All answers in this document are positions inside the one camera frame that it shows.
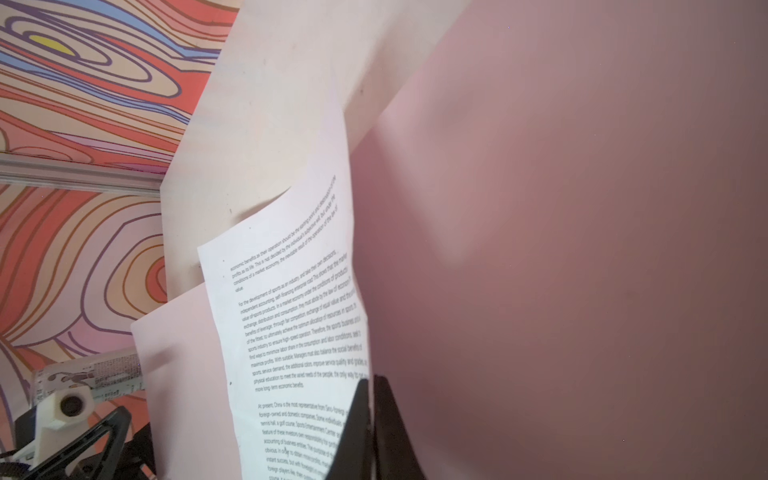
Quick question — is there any pink paper folder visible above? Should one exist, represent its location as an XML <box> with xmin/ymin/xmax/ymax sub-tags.
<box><xmin>135</xmin><ymin>1</ymin><xmax>767</xmax><ymax>479</ymax></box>

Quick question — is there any silver drink can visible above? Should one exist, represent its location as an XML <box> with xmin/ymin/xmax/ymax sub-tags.
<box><xmin>31</xmin><ymin>349</ymin><xmax>145</xmax><ymax>406</ymax></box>

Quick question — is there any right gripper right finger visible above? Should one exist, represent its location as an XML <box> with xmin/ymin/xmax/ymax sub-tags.
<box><xmin>373</xmin><ymin>375</ymin><xmax>426</xmax><ymax>480</ymax></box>

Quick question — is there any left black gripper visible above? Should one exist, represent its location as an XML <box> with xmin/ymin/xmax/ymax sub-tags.
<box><xmin>23</xmin><ymin>407</ymin><xmax>157</xmax><ymax>480</ymax></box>

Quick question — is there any printed paper sheet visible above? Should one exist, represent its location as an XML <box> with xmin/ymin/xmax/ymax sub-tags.
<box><xmin>196</xmin><ymin>101</ymin><xmax>373</xmax><ymax>480</ymax></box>

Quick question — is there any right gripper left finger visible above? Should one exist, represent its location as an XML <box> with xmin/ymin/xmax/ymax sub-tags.
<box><xmin>326</xmin><ymin>379</ymin><xmax>373</xmax><ymax>480</ymax></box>

